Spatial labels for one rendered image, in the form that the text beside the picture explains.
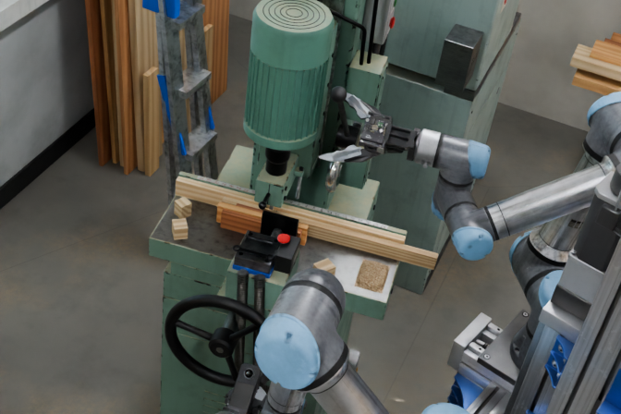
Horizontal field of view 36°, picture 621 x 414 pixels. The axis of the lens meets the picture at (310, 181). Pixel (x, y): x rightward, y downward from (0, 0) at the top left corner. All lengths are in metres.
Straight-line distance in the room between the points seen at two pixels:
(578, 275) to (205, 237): 0.97
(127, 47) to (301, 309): 2.22
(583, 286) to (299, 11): 0.82
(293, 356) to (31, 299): 2.01
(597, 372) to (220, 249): 0.98
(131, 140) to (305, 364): 2.44
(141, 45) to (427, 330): 1.50
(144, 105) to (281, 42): 1.81
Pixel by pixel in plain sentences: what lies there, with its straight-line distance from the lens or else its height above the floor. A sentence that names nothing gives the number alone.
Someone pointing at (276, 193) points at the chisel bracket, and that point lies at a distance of 2.30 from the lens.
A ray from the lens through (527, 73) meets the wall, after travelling 4.66.
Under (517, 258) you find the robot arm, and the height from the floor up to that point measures 1.00.
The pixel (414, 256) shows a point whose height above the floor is 0.93.
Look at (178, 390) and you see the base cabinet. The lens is 2.75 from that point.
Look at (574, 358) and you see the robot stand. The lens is 1.82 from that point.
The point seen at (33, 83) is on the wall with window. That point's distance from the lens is 3.77.
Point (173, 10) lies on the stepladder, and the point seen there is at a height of 1.04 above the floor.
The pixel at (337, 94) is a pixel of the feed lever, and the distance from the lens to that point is 2.00.
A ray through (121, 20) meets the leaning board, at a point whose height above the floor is 0.70.
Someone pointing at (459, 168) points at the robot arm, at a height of 1.32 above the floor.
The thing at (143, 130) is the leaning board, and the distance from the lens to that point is 3.90.
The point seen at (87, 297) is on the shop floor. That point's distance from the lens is 3.49.
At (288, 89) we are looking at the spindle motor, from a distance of 2.09.
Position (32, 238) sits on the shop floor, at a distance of 3.72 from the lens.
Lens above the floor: 2.51
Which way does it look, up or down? 39 degrees down
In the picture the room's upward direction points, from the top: 8 degrees clockwise
